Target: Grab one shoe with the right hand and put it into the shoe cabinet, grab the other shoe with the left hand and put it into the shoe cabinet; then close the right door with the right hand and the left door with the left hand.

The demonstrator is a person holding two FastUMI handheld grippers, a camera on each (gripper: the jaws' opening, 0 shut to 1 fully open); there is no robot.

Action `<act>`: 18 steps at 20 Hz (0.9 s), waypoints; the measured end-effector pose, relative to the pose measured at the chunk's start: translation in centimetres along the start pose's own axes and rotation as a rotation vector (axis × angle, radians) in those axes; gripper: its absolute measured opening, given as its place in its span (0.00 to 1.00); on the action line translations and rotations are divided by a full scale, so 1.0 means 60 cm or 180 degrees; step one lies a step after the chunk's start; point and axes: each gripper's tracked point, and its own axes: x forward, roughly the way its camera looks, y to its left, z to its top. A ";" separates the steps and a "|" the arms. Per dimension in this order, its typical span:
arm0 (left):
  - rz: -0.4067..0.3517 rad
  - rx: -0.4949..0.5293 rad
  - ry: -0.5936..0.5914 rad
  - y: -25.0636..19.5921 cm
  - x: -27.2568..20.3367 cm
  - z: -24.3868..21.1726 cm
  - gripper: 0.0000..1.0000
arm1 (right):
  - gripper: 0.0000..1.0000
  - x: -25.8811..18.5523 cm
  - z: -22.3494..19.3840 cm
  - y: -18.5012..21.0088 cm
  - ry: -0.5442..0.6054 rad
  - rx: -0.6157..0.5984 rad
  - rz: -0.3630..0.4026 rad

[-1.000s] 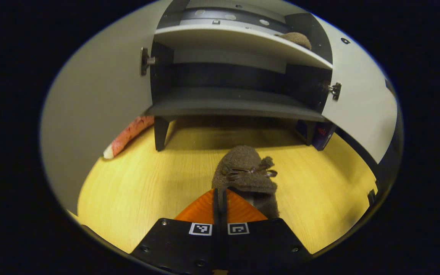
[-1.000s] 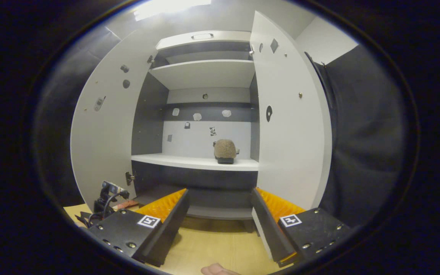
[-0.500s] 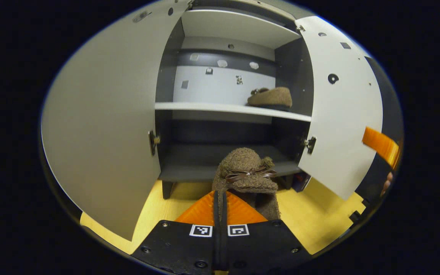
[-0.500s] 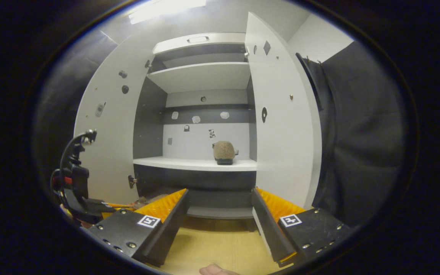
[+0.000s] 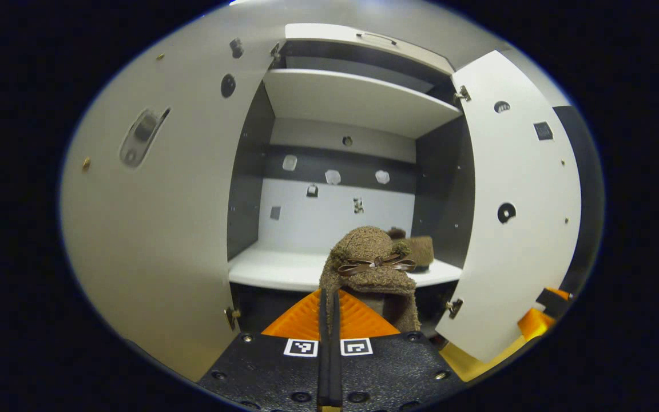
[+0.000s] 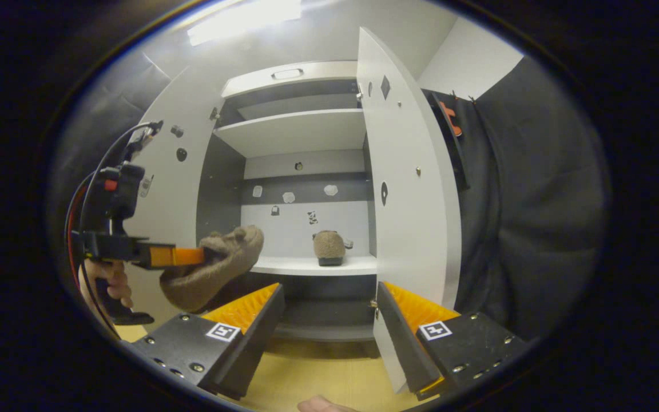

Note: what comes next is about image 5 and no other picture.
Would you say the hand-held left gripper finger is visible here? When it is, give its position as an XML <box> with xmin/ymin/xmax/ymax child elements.
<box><xmin>198</xmin><ymin>288</ymin><xmax>331</xmax><ymax>412</ymax></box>
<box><xmin>331</xmin><ymin>291</ymin><xmax>467</xmax><ymax>412</ymax></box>

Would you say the white cabinet door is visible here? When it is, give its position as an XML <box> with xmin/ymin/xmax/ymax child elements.
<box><xmin>434</xmin><ymin>50</ymin><xmax>583</xmax><ymax>363</ymax></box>
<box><xmin>59</xmin><ymin>6</ymin><xmax>281</xmax><ymax>383</ymax></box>

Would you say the brown fuzzy shoe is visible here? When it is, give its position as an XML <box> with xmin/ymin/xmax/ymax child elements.
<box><xmin>387</xmin><ymin>227</ymin><xmax>435</xmax><ymax>273</ymax></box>
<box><xmin>318</xmin><ymin>226</ymin><xmax>422</xmax><ymax>334</ymax></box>

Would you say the white cabinet shelf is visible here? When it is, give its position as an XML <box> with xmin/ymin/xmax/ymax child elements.
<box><xmin>262</xmin><ymin>69</ymin><xmax>463</xmax><ymax>139</ymax></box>

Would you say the white cabinet drawer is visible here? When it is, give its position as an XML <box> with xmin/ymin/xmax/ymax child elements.
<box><xmin>284</xmin><ymin>23</ymin><xmax>456</xmax><ymax>75</ymax></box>

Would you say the black backdrop cloth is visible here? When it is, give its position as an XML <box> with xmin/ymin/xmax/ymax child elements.
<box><xmin>553</xmin><ymin>105</ymin><xmax>605</xmax><ymax>295</ymax></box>

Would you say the dark drawer handle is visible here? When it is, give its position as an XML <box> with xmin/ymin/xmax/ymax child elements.
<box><xmin>356</xmin><ymin>32</ymin><xmax>398</xmax><ymax>46</ymax></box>

